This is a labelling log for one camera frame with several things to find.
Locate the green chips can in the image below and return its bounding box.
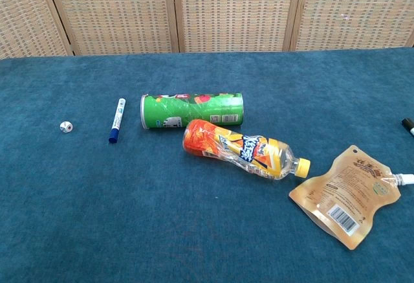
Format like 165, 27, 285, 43
140, 93, 244, 130

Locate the orange drink plastic bottle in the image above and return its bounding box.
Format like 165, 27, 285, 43
182, 119, 312, 181

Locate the blue cap whiteboard marker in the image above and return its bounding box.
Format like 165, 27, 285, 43
107, 98, 127, 144

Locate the blue table mat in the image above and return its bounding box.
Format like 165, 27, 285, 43
0, 47, 414, 283

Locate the woven folding screen panel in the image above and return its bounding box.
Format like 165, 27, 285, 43
43, 0, 180, 57
172, 0, 305, 54
0, 0, 74, 60
289, 0, 414, 52

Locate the tan spouted drink pouch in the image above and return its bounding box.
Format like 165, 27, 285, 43
288, 144, 414, 251

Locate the black cap whiteboard marker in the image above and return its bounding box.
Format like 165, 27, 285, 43
400, 117, 414, 138

